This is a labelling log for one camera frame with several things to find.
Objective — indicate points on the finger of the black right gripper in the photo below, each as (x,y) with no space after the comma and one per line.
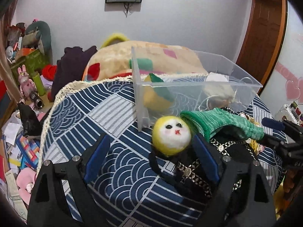
(273,124)

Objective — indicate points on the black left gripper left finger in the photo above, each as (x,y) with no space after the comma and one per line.
(48,204)

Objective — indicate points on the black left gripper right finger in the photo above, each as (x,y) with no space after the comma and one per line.
(242,195)

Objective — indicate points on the white drawstring pouch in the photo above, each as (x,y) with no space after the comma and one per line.
(218,89)

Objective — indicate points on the yellow white felt face ball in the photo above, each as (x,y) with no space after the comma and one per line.
(170,135)

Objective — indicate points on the yellow green sponge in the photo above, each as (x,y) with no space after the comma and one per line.
(157,99)

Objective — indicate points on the colourful floral scrunchie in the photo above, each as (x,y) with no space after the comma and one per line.
(252,131)

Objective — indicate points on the pink plush toy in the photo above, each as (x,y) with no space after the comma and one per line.
(25,182)

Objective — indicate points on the colourful striped pencil case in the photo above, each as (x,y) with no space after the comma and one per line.
(30,149)

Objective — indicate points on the black gold patterned bag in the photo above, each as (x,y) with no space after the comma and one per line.
(193,174)

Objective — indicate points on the green knitted sleeve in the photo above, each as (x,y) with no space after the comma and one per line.
(209,123)

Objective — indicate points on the brown wooden door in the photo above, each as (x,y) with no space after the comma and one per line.
(263,39)

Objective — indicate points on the black plastic bag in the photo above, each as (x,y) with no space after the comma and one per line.
(32,127)

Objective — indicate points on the clear plastic storage box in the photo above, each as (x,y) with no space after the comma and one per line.
(187,88)

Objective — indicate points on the pink rabbit doll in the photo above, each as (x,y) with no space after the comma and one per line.
(26,83)

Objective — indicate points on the blue white patterned tablecloth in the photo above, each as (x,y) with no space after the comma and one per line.
(125,188)

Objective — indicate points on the green bottle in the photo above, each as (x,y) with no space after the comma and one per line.
(38,83)

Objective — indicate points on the red plush item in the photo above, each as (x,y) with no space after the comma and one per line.
(49,72)

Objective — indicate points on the dark purple clothing pile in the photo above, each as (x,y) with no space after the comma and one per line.
(70,67)

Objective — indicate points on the green storage box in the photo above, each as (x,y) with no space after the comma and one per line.
(34,62)

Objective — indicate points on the beige colourful patch blanket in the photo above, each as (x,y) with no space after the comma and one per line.
(116,60)

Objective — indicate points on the grey green plush toy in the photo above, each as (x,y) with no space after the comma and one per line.
(38,34)

